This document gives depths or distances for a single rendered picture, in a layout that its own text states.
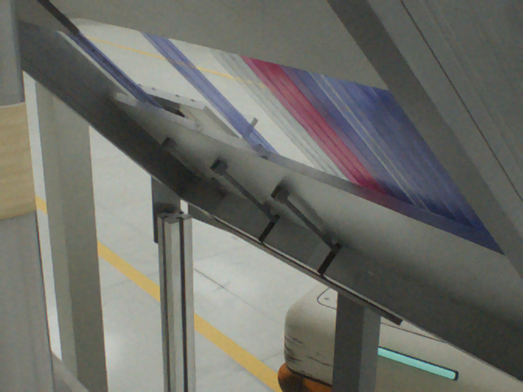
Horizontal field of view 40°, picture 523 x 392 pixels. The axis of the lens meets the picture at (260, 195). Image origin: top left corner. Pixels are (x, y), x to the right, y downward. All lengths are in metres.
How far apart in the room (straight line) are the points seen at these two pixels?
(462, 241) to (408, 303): 0.23
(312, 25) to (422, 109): 0.11
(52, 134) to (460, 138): 0.96
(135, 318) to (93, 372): 0.75
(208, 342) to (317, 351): 0.48
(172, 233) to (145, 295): 1.15
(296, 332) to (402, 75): 1.36
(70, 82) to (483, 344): 0.56
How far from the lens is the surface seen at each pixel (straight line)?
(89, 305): 1.30
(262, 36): 0.41
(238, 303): 2.16
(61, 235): 1.23
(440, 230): 0.54
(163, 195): 1.10
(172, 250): 1.09
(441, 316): 0.73
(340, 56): 0.37
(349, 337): 1.26
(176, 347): 1.17
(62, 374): 0.78
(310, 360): 1.60
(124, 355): 1.95
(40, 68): 0.91
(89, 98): 0.94
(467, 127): 0.27
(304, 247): 0.85
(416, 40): 0.24
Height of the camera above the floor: 1.05
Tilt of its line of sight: 21 degrees down
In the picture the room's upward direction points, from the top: 1 degrees clockwise
